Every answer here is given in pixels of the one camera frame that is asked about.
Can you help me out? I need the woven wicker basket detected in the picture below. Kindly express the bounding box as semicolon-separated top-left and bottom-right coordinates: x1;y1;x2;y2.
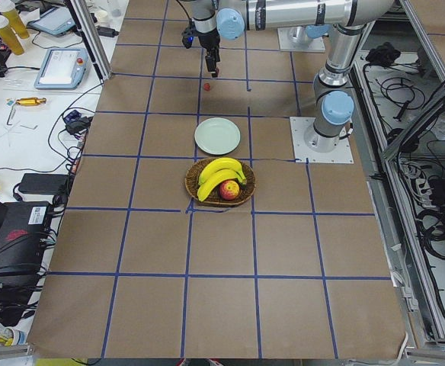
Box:
184;159;256;207

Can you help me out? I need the aluminium frame post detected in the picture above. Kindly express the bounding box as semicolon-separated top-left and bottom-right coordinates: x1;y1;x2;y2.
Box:
64;0;111;82

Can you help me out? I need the blue teach pendant near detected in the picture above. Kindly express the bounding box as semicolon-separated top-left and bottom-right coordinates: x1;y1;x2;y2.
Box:
34;47;89;90

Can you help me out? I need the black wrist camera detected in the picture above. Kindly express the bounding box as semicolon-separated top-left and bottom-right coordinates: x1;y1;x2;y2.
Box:
181;26;194;49

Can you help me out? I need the black computer box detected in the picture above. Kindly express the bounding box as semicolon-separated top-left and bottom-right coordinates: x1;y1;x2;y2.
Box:
0;201;53;284

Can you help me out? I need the blue teach pendant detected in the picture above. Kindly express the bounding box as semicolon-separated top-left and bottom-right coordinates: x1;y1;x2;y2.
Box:
34;47;89;90
27;7;75;37

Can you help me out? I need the pale green plate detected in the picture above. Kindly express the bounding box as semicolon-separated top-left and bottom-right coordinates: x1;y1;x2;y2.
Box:
194;117;241;156

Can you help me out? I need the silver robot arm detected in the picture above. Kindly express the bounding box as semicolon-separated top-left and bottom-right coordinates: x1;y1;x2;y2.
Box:
190;1;393;88
306;22;374;153

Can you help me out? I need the yellow bottle white cap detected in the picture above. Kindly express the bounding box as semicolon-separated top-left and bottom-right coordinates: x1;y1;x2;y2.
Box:
0;15;24;56

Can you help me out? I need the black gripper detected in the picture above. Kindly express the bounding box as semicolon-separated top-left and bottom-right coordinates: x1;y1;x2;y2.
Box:
198;30;220;75

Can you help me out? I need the white paper cup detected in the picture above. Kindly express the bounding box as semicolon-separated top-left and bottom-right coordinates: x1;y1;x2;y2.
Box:
94;9;110;27

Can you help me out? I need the red yellow apple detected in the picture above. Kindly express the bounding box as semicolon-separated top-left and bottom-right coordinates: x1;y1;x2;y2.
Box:
219;180;240;201

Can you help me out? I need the black power adapter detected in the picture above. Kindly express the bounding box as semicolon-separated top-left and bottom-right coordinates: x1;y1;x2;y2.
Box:
13;173;68;201

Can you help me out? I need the yellow banana bunch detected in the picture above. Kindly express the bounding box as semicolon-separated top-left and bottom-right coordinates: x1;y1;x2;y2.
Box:
197;157;247;201

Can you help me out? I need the blue teach pendant far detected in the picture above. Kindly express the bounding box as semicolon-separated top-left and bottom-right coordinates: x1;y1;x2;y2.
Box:
27;7;75;37

